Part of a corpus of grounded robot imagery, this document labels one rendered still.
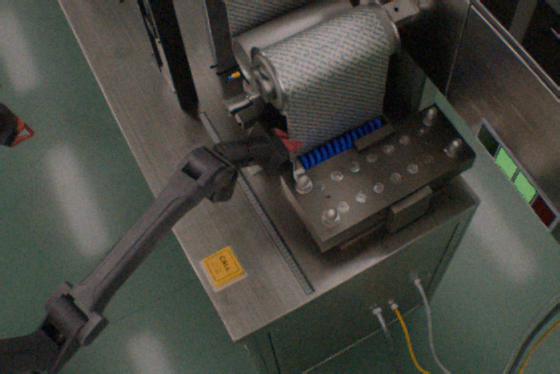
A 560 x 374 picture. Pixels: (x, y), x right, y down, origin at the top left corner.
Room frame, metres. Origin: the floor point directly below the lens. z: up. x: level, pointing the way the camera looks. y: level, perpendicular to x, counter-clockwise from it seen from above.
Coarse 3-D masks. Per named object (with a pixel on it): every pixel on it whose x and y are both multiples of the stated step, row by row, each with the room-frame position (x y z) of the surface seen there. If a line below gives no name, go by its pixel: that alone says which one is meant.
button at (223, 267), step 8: (224, 248) 0.57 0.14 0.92; (216, 256) 0.55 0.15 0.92; (224, 256) 0.55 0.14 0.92; (232, 256) 0.55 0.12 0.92; (208, 264) 0.54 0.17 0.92; (216, 264) 0.53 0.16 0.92; (224, 264) 0.53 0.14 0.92; (232, 264) 0.53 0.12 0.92; (208, 272) 0.52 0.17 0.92; (216, 272) 0.52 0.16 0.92; (224, 272) 0.51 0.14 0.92; (232, 272) 0.51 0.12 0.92; (240, 272) 0.51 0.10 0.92; (216, 280) 0.50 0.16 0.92; (224, 280) 0.50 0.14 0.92; (232, 280) 0.50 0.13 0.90
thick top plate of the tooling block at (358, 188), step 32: (416, 128) 0.76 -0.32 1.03; (448, 128) 0.75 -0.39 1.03; (352, 160) 0.69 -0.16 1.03; (384, 160) 0.69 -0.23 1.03; (416, 160) 0.68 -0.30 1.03; (448, 160) 0.67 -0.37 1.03; (288, 192) 0.65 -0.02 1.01; (320, 192) 0.63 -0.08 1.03; (352, 192) 0.62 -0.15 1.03; (384, 192) 0.61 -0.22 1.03; (320, 224) 0.56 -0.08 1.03; (352, 224) 0.55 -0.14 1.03
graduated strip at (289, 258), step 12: (204, 120) 0.93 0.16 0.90; (216, 132) 0.89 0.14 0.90; (240, 180) 0.75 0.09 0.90; (252, 192) 0.71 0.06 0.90; (252, 204) 0.68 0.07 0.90; (264, 216) 0.65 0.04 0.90; (276, 228) 0.61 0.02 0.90; (276, 240) 0.59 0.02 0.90; (288, 252) 0.55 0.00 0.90; (288, 264) 0.52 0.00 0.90; (300, 276) 0.49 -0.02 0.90; (312, 288) 0.46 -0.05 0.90
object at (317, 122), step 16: (368, 80) 0.79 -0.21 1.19; (384, 80) 0.80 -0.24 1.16; (336, 96) 0.76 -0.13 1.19; (352, 96) 0.77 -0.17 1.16; (368, 96) 0.79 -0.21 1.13; (304, 112) 0.73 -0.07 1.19; (320, 112) 0.74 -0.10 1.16; (336, 112) 0.76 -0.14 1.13; (352, 112) 0.77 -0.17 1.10; (368, 112) 0.79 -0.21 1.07; (288, 128) 0.71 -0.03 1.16; (304, 128) 0.73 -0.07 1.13; (320, 128) 0.74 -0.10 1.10; (336, 128) 0.76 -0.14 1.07; (352, 128) 0.77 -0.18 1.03; (304, 144) 0.73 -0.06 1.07; (320, 144) 0.74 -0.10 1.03
